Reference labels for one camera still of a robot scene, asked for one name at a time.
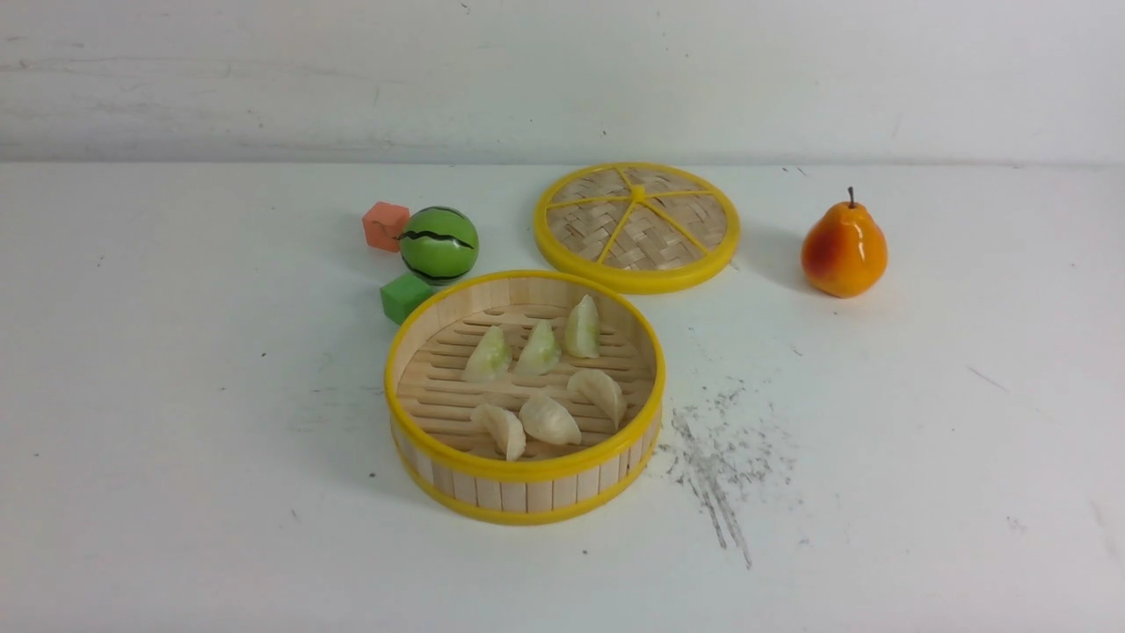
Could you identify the orange foam cube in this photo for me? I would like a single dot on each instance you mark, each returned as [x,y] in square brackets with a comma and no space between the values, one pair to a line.
[383,224]

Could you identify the green striped watermelon ball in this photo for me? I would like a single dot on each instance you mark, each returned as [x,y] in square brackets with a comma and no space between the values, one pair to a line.
[439,244]

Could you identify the yellow rimmed bamboo steamer tray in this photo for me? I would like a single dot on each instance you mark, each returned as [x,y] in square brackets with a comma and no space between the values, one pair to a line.
[455,461]

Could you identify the white dumpling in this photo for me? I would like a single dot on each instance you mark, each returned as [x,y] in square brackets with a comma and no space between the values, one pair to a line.
[545,419]
[504,428]
[602,391]

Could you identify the yellow rimmed woven steamer lid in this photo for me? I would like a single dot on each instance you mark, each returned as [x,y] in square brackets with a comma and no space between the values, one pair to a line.
[637,227]

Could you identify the green foam cube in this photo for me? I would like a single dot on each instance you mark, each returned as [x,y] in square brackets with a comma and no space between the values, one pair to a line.
[402,295]

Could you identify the orange yellow toy pear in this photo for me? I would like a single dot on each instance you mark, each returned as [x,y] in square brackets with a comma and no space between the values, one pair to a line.
[845,253]

